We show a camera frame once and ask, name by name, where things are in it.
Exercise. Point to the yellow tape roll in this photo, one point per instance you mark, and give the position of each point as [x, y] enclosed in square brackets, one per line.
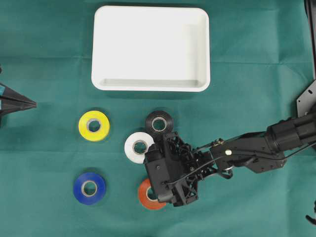
[94, 126]

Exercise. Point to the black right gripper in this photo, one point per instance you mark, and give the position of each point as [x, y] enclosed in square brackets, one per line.
[197, 164]

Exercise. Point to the white tape roll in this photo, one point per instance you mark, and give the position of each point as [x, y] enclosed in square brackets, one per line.
[136, 145]

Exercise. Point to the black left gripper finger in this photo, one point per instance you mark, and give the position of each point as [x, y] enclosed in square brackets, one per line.
[8, 93]
[11, 106]

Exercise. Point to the black tape roll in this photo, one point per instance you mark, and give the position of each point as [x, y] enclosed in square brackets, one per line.
[159, 115]

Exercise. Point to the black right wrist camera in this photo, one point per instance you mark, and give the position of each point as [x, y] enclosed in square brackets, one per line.
[161, 170]

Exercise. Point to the red tape roll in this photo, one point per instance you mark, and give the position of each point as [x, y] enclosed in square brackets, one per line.
[145, 199]

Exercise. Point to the blue tape roll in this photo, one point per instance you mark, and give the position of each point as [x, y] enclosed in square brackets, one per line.
[100, 188]

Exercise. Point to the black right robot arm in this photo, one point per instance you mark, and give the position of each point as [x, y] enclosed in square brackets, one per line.
[257, 151]

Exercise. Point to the white plastic case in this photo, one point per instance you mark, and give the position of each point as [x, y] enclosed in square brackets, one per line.
[150, 48]

